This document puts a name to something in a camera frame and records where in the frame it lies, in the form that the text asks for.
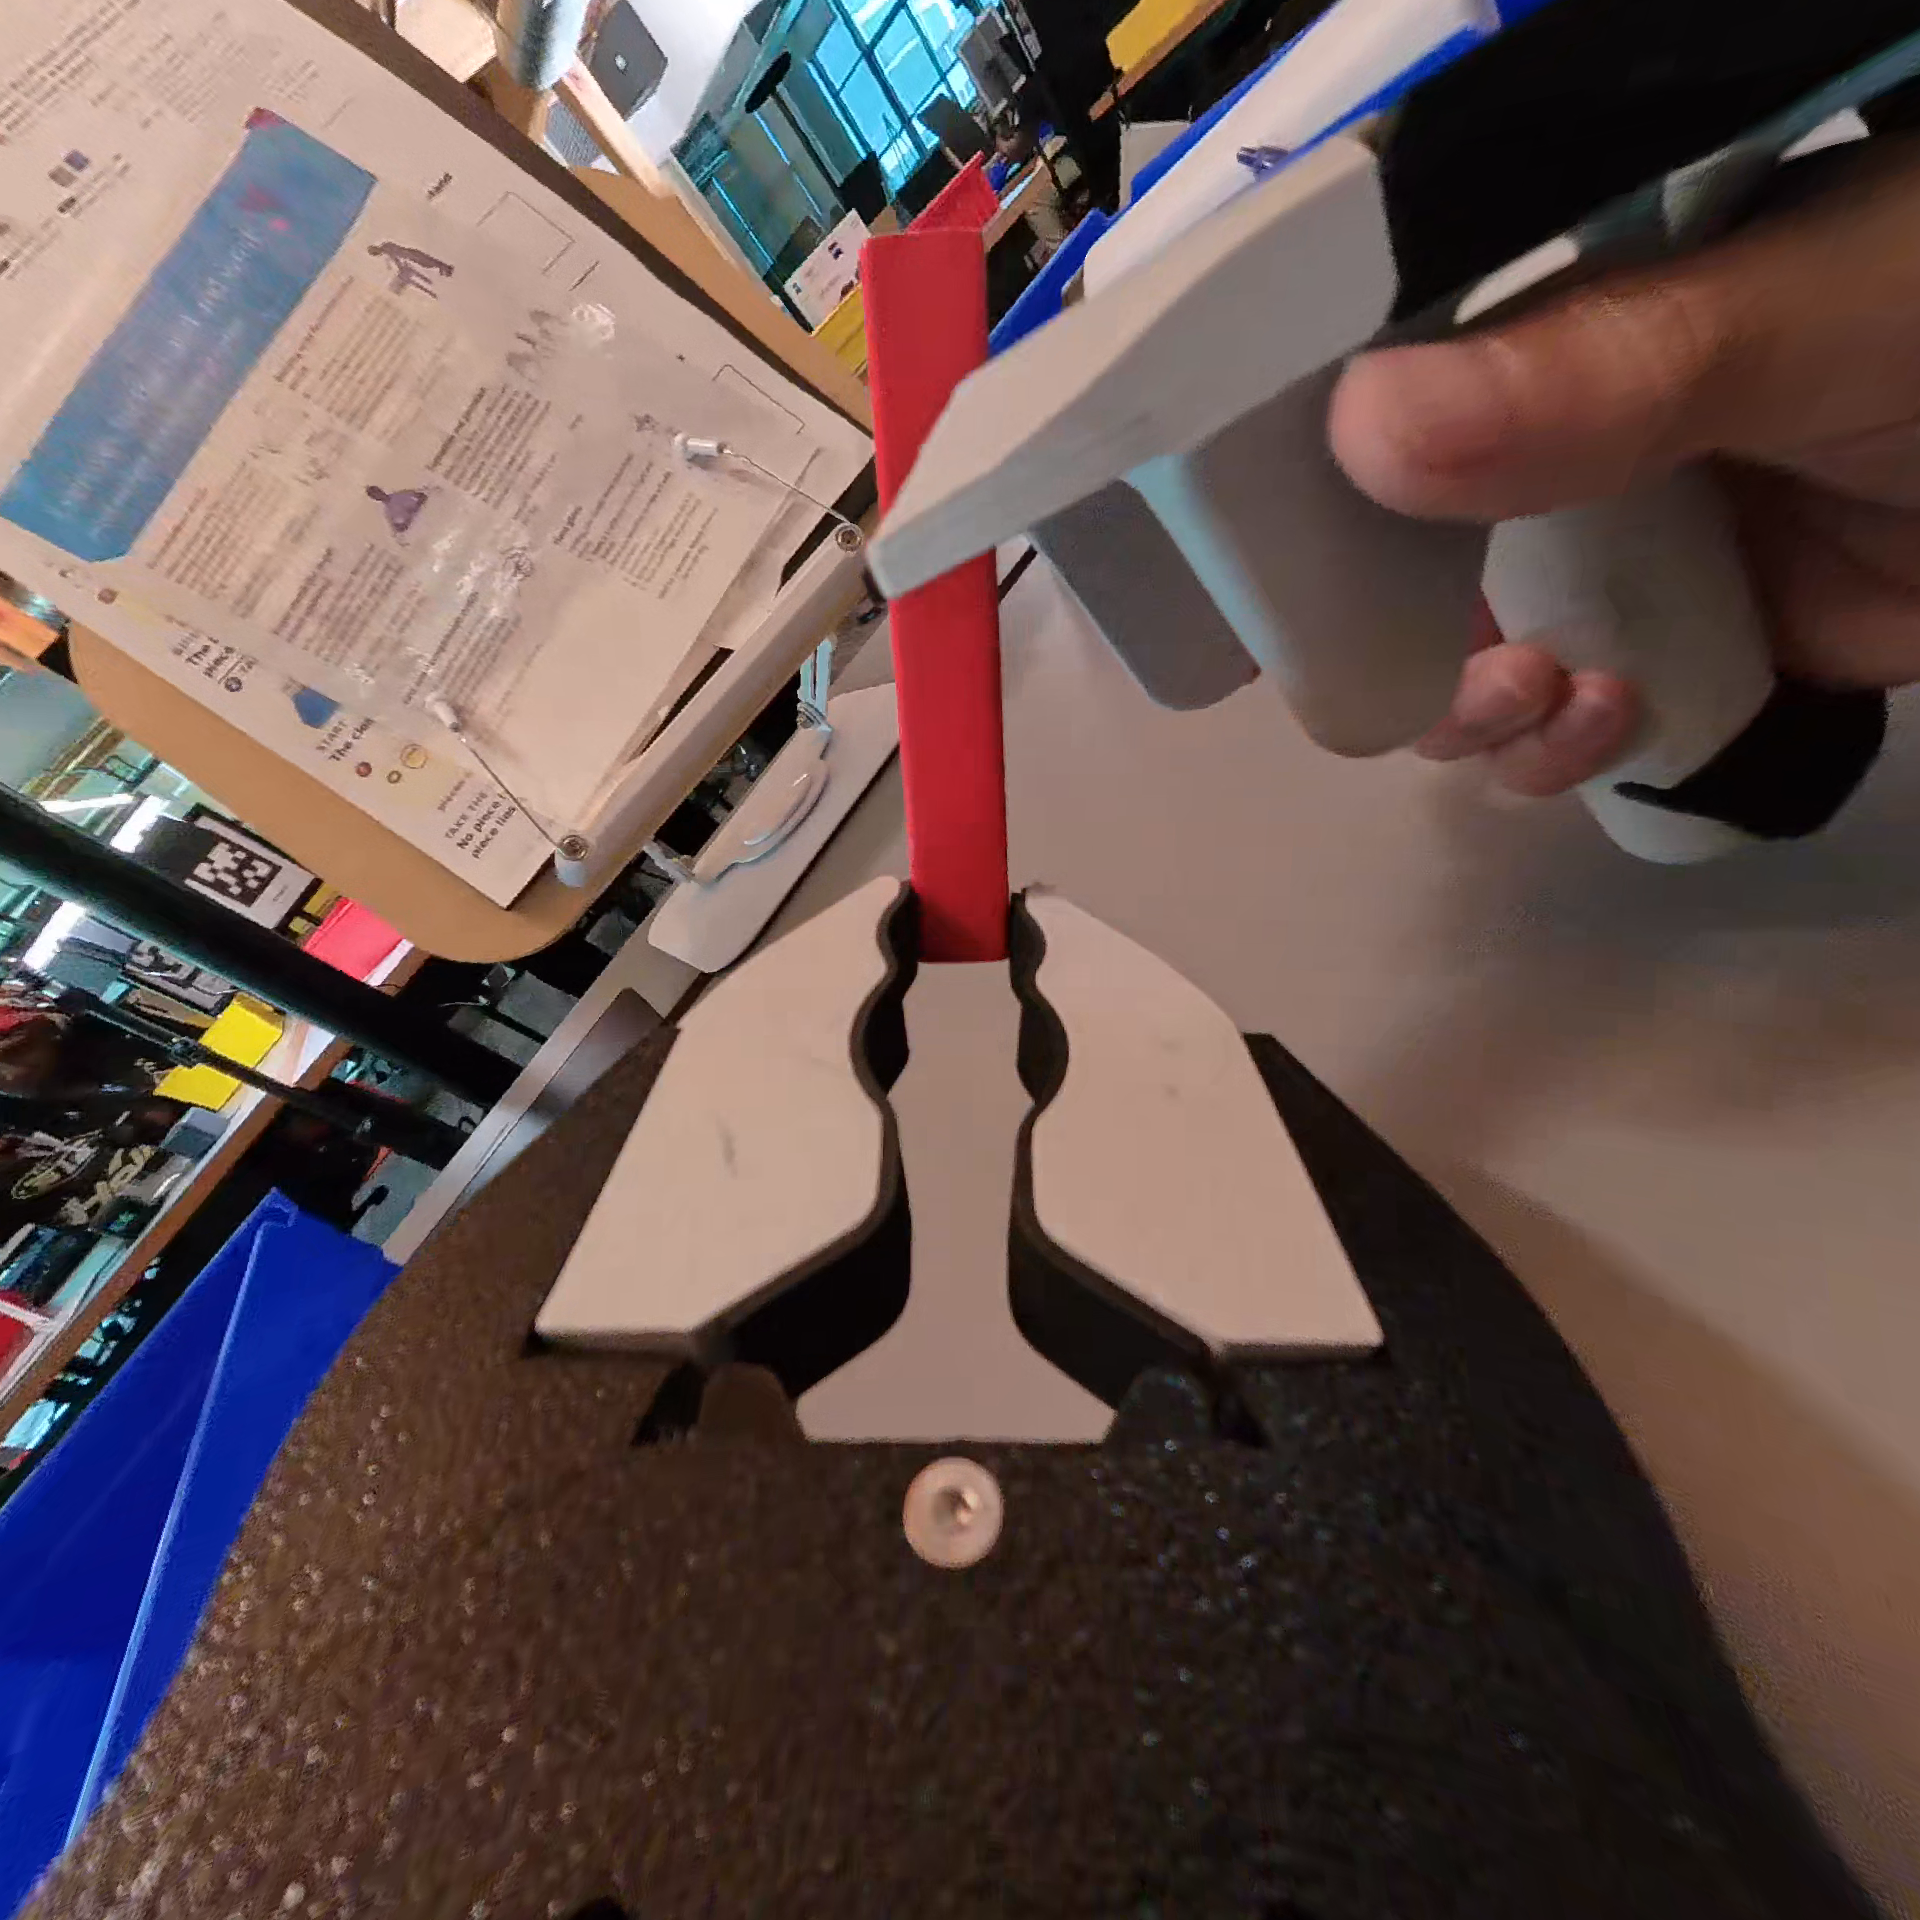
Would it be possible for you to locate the black metal pole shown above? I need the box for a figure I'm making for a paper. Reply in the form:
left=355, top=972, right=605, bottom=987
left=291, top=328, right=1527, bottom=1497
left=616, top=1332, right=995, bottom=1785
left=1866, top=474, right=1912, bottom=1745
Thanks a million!
left=0, top=789, right=523, bottom=1112

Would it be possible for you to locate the red plastic bin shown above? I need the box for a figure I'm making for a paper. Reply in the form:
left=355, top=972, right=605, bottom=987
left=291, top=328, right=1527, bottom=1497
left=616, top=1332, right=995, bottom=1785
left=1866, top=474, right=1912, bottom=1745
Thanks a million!
left=302, top=898, right=409, bottom=987

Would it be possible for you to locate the black white marker tag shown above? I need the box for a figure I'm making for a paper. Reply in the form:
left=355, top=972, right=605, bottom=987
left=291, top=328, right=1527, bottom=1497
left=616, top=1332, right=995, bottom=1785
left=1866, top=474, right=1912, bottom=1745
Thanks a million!
left=180, top=813, right=320, bottom=925

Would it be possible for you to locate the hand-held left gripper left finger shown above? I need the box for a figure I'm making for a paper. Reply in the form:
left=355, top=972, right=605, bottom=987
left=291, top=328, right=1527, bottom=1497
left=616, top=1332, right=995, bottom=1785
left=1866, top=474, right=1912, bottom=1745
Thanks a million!
left=535, top=877, right=918, bottom=1394

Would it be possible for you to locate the white flat board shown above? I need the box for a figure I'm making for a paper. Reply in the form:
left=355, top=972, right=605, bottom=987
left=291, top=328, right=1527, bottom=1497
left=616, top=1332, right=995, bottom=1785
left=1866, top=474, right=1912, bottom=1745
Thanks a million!
left=1082, top=81, right=1372, bottom=300

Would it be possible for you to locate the printed instruction sheet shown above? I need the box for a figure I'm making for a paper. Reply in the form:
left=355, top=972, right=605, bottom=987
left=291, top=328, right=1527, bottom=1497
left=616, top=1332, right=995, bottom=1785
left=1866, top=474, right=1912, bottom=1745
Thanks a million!
left=0, top=0, right=876, bottom=911

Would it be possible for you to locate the person's right hand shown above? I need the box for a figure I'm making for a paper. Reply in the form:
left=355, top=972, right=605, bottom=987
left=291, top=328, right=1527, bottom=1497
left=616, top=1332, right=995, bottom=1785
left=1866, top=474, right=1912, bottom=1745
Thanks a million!
left=1326, top=138, right=1920, bottom=799

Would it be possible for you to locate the wooden document stand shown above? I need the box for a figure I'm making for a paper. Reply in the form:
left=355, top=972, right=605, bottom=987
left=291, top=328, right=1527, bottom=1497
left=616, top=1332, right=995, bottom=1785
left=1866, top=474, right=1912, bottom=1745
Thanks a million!
left=0, top=0, right=909, bottom=976

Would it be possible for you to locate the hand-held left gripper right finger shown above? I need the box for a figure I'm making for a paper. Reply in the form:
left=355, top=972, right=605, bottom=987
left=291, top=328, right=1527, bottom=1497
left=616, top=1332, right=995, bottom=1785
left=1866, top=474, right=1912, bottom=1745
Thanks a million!
left=1002, top=890, right=1386, bottom=1405

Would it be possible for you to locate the red rectangular block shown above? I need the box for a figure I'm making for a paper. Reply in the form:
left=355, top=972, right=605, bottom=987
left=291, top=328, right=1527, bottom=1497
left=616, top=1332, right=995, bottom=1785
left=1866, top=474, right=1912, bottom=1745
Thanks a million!
left=859, top=156, right=1014, bottom=967

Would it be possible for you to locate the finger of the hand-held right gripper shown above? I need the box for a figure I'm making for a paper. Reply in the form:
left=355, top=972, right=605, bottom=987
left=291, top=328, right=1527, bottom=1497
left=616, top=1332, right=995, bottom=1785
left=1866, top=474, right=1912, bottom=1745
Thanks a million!
left=867, top=130, right=1400, bottom=604
left=1033, top=477, right=1262, bottom=718

